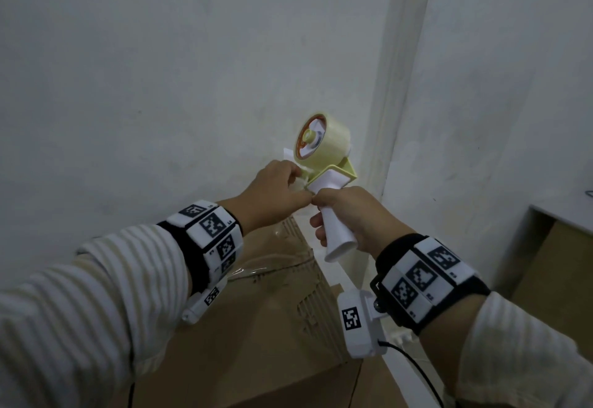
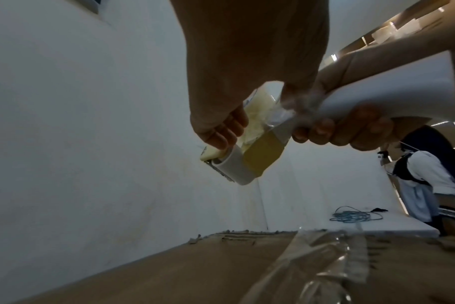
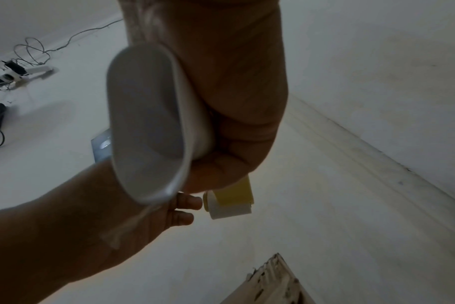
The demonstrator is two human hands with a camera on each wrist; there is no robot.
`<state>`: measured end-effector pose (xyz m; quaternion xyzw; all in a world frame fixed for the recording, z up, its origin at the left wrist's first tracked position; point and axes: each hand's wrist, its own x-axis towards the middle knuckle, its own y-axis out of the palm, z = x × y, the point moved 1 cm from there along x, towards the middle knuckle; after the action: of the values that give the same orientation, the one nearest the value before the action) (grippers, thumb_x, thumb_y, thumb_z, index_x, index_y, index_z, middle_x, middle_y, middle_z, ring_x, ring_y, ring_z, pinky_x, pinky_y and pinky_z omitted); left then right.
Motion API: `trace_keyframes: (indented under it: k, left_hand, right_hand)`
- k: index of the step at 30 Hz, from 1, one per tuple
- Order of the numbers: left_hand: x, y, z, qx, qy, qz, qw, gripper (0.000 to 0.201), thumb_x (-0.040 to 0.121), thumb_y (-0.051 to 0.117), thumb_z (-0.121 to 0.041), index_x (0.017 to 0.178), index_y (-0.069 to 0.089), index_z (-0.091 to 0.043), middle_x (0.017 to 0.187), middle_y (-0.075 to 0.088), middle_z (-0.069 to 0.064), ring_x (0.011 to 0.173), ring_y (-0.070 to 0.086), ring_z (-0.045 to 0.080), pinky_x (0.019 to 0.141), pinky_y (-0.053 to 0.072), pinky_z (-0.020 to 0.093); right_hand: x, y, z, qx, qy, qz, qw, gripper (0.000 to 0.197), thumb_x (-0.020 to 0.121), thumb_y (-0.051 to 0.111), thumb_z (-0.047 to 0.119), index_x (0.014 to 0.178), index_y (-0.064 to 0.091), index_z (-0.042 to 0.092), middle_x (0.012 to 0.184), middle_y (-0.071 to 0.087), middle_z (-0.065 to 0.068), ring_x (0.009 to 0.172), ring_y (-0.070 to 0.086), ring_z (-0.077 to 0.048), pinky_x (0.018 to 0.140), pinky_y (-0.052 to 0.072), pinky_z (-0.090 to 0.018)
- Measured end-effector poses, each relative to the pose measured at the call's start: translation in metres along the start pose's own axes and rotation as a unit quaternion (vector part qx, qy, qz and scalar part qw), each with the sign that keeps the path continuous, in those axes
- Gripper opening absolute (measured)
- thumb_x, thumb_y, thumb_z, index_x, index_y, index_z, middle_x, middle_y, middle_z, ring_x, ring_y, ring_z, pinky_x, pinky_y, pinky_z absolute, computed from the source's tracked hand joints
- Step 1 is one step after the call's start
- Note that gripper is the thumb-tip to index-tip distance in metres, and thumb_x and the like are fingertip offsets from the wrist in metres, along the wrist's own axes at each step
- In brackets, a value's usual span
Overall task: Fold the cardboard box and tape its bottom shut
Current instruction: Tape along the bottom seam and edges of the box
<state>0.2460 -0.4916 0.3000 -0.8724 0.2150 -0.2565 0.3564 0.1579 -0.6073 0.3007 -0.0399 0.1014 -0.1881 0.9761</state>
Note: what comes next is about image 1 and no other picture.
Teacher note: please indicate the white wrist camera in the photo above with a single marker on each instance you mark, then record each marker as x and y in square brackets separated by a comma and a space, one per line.
[206, 299]
[359, 324]

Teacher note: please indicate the person's right hand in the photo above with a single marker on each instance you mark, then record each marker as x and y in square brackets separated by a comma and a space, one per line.
[370, 222]

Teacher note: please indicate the person's left hand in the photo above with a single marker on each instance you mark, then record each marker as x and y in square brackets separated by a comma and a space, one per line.
[273, 194]

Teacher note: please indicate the person's right forearm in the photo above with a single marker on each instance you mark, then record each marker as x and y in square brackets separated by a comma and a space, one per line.
[509, 361]

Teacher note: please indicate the person's left forearm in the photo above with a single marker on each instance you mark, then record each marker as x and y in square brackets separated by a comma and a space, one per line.
[83, 315]

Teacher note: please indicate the clear tape strip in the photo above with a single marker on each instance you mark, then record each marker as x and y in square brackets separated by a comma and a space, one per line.
[278, 255]

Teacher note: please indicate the yellow tape dispenser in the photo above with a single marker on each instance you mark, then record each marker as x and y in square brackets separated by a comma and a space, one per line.
[336, 231]

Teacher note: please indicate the brown cardboard box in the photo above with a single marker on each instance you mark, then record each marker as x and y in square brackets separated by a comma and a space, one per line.
[259, 329]

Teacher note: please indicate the brown cardboard sheet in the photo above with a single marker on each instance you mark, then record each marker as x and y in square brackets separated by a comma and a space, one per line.
[560, 292]

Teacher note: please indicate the white side desk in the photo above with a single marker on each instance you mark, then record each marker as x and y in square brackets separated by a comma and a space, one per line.
[570, 213]

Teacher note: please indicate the black marker wristband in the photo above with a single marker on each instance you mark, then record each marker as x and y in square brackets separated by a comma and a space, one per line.
[208, 236]
[426, 282]

